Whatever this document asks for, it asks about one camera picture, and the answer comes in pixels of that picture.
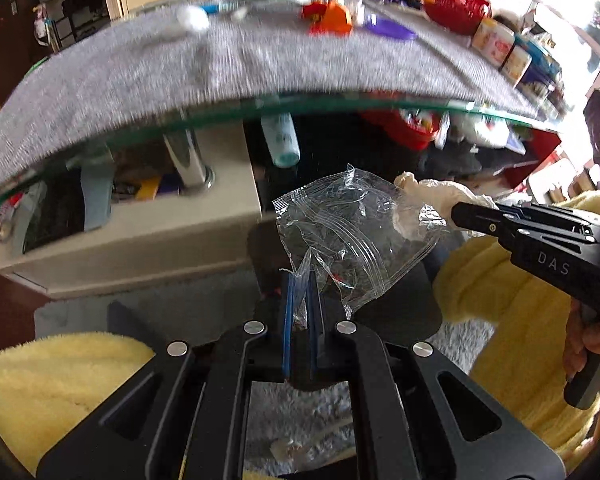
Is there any white tissue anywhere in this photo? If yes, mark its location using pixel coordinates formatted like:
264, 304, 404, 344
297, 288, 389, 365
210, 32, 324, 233
392, 171, 498, 238

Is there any clear zip plastic bag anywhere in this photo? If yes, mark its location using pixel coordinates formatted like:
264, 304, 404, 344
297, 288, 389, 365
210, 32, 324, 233
273, 166, 446, 316

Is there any orange paper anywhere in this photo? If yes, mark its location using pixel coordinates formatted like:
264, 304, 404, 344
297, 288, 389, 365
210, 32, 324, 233
300, 0, 353, 36

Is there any black trash bin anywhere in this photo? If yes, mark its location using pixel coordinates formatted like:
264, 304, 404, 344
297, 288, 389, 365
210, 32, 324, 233
247, 219, 444, 351

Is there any right hand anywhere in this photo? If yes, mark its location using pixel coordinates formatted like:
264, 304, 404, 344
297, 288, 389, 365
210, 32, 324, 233
562, 299, 600, 378

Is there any red plastic basket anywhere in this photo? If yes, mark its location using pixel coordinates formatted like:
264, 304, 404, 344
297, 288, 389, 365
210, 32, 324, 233
424, 0, 492, 36

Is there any grey woven table cloth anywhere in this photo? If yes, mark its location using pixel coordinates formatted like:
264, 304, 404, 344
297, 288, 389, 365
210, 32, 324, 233
0, 3, 535, 198

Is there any small clear plastic wrap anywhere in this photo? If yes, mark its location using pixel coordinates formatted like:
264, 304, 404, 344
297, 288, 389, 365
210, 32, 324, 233
176, 6, 210, 32

